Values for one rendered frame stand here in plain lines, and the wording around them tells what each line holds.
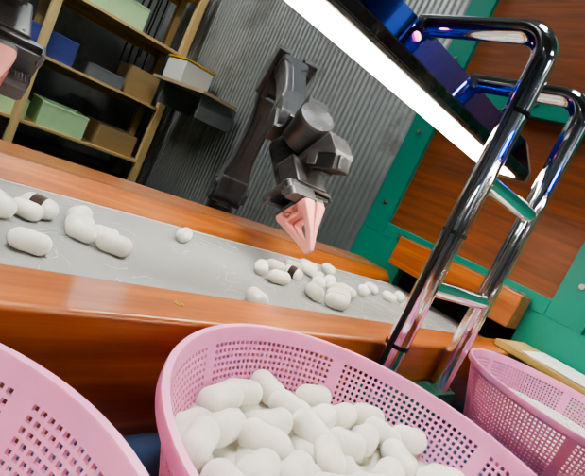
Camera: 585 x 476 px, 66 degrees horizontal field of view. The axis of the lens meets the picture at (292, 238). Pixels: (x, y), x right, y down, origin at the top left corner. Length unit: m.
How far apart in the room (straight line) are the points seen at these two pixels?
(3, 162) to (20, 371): 0.44
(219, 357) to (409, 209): 0.92
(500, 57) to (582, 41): 0.17
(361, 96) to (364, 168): 0.59
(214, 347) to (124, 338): 0.06
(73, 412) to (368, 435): 0.21
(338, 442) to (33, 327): 0.19
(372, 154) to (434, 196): 2.26
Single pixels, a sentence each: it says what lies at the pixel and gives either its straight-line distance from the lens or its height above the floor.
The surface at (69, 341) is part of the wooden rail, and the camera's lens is 0.30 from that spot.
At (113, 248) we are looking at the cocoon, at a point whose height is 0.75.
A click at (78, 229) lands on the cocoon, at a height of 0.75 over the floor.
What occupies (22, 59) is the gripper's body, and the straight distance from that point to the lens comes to 0.59.
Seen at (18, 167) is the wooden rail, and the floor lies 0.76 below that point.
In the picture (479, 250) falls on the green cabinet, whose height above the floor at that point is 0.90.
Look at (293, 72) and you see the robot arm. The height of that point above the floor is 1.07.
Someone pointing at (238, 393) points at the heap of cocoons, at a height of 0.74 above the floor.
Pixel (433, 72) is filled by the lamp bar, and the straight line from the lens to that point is 0.59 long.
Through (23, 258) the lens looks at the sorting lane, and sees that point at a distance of 0.41.
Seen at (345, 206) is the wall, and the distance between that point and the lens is 3.41.
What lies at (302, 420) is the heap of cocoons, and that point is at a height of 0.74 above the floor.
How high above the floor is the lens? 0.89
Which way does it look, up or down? 7 degrees down
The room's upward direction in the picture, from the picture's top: 25 degrees clockwise
